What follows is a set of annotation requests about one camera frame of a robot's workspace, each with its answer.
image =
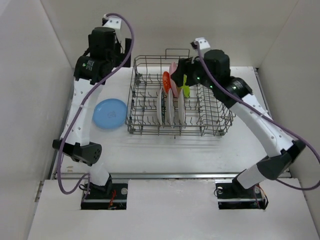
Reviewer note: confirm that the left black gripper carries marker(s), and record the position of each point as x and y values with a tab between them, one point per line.
122	56

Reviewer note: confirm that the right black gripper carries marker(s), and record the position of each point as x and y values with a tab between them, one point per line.
185	65

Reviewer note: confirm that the grey wire dish rack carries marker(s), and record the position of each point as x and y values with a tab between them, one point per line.
204	114

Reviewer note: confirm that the blue plastic plate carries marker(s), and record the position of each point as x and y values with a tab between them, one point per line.
110	114

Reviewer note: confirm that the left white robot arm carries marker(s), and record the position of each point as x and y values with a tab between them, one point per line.
89	80

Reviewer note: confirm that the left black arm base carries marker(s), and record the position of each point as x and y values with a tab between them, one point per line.
95	199

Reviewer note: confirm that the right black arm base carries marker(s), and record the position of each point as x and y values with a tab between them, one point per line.
253	198

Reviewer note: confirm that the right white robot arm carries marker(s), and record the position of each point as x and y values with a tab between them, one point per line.
281	149

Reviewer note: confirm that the orange patterned plate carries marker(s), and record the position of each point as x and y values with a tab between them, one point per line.
166	81

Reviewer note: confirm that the green plastic plate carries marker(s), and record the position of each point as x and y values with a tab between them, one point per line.
185	87

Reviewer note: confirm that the right white printed plate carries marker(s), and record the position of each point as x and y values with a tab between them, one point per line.
181	110

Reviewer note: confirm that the left white ceramic plate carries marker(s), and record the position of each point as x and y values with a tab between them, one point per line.
160	107

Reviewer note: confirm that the white ceramic plate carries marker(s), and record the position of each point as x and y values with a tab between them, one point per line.
160	107
170	108

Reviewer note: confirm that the middle white ceramic plate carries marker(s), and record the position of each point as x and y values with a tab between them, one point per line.
170	108

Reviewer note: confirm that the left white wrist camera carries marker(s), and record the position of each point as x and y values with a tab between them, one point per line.
113	23

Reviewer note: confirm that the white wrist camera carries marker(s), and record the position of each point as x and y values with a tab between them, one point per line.
113	23
200	44

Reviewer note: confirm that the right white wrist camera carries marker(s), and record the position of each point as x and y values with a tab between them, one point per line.
200	44

